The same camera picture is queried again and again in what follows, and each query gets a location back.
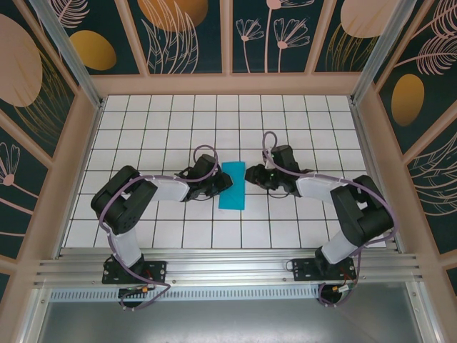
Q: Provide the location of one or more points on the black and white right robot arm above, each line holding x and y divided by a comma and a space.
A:
364, 218

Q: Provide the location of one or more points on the aluminium frame post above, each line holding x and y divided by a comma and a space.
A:
383, 46
68, 46

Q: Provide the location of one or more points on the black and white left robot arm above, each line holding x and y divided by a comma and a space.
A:
121, 211

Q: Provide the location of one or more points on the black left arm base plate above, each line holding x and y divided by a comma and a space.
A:
157, 271

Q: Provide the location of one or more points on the blue paper sheet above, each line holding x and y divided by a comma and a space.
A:
233, 200

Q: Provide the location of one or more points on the grey metal shelf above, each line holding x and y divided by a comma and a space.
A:
228, 321

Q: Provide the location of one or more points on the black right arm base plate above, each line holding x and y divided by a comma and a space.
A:
303, 271

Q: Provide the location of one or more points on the aluminium side rail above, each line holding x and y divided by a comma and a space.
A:
365, 143

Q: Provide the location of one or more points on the aluminium mounting rail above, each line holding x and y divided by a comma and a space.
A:
228, 264

